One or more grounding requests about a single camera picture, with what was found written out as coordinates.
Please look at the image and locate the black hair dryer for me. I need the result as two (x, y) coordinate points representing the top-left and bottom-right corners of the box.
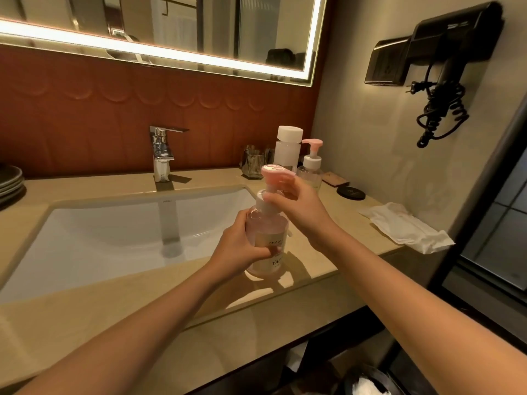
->
(405, 1), (505, 84)

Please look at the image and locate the white towel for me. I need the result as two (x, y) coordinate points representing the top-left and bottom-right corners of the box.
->
(358, 202), (455, 255)

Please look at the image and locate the lit wall mirror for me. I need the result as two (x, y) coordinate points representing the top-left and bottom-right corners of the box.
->
(0, 0), (329, 87)

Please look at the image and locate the black waste bin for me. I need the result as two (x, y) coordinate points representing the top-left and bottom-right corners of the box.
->
(344, 364), (398, 395)

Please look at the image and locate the black coiled cord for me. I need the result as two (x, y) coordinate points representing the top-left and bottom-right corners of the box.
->
(405, 61), (470, 149)

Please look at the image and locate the black round compact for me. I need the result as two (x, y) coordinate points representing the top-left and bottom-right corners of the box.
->
(336, 186), (366, 201)

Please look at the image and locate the white capped bottle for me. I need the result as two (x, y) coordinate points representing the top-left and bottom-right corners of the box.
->
(274, 126), (304, 174)

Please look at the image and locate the clear pump bottle pink top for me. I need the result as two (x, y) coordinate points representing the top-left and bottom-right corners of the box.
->
(296, 139), (323, 194)

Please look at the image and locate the faceted glass cup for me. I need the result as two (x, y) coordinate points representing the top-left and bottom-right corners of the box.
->
(240, 145), (267, 179)

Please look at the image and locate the stack of grey plates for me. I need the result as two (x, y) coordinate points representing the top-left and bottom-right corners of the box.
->
(0, 164), (26, 208)

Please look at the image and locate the white sink basin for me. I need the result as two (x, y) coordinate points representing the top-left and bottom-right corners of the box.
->
(0, 186), (259, 305)

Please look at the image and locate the brown flat box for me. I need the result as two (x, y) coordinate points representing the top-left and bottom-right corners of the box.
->
(321, 171), (351, 187)

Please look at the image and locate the black hair dryer holder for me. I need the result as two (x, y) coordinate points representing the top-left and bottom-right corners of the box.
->
(364, 35), (413, 86)

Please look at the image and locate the person's right hand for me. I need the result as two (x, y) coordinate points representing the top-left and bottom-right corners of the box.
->
(263, 175), (346, 254)

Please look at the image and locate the person's left forearm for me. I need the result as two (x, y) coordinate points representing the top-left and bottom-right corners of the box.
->
(12, 259), (243, 395)

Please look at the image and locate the chrome faucet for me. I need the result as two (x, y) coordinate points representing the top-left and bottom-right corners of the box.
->
(149, 126), (190, 183)

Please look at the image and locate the person's left hand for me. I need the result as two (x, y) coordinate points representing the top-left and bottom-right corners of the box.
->
(208, 209), (284, 278)

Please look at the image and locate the person's right forearm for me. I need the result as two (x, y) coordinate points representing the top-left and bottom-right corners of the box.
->
(327, 229), (527, 395)

